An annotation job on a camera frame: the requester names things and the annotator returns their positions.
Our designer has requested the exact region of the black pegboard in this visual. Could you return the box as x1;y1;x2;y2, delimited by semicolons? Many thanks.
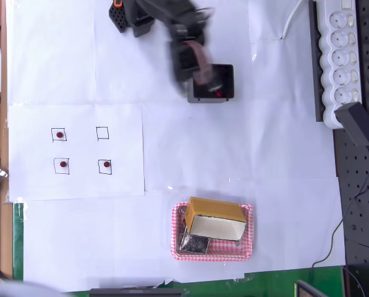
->
333;0;369;267

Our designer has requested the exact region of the white rounded object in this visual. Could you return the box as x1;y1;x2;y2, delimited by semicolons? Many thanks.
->
0;268;67;297

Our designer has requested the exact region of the pink checked tray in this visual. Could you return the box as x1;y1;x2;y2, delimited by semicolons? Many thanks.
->
171;201;255;262

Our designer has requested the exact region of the white paper with drawn squares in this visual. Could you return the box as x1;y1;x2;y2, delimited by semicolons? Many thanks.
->
7;103;146;202

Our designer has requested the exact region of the black printed snack package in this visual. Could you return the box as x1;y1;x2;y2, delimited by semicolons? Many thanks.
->
179;218;211;255

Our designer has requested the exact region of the black bar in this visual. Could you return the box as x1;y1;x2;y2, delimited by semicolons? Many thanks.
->
307;0;326;123

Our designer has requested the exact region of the white power cable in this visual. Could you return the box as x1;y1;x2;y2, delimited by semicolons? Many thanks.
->
282;0;305;40

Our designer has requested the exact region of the thin black cable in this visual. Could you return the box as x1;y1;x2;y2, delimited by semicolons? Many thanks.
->
311;145;369;273

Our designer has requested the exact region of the yellow cardboard box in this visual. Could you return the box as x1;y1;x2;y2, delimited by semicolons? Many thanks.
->
184;196;247;243

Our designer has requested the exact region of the small screen device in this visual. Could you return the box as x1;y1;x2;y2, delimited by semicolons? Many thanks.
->
294;280;323;297

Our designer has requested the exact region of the black flat device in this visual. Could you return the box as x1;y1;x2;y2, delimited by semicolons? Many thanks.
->
89;287;182;297

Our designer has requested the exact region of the green mat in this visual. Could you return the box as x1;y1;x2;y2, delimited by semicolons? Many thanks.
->
12;202;347;297

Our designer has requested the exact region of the dark grey block device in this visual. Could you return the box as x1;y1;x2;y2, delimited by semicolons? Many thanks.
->
334;101;369;147

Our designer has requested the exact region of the black plastic bin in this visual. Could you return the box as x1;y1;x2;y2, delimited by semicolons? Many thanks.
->
187;63;235;104

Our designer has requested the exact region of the white power strip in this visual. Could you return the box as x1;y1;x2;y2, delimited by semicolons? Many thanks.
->
313;0;363;130

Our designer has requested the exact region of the red white servo cable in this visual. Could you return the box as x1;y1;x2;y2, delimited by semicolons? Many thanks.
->
189;41;215;86

